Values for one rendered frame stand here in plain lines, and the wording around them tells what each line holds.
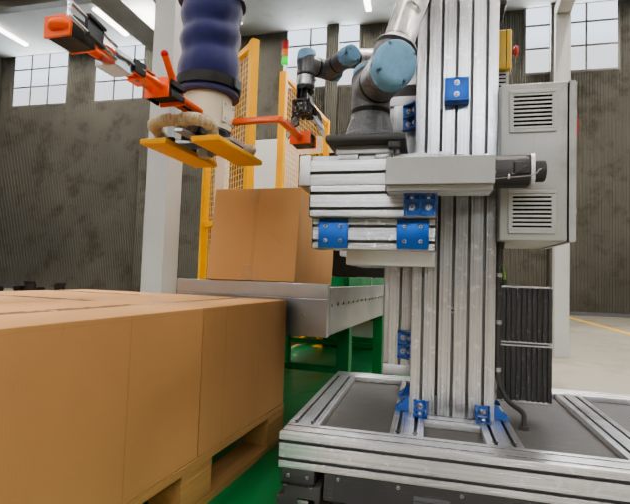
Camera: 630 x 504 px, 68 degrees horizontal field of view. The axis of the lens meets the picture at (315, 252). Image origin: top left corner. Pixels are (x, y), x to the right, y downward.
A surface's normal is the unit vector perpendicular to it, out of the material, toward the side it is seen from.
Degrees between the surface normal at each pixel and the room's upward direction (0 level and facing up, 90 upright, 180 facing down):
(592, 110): 90
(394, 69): 97
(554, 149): 90
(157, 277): 90
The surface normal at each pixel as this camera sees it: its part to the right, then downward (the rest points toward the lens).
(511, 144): -0.23, -0.06
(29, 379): 0.95, 0.01
